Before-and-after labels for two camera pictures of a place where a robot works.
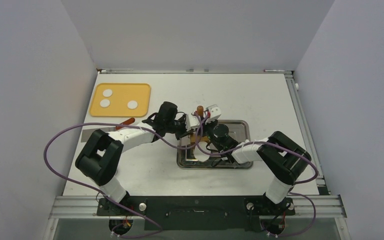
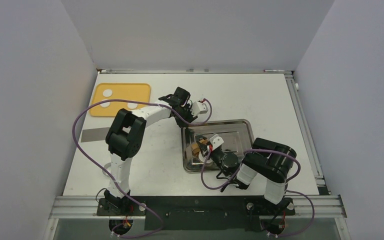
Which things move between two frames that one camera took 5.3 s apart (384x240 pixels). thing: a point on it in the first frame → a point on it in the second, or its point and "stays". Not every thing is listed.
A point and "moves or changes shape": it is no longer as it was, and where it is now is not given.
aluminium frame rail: x=323 y=188 stays
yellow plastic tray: x=121 y=100 stays
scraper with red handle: x=86 y=133 stays
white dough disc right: x=132 y=104 stays
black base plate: x=197 y=213 stays
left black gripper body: x=180 y=129 → x=186 y=113
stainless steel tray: x=213 y=151 moves or changes shape
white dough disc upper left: x=107 y=93 stays
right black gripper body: x=208 y=128 → x=217 y=156
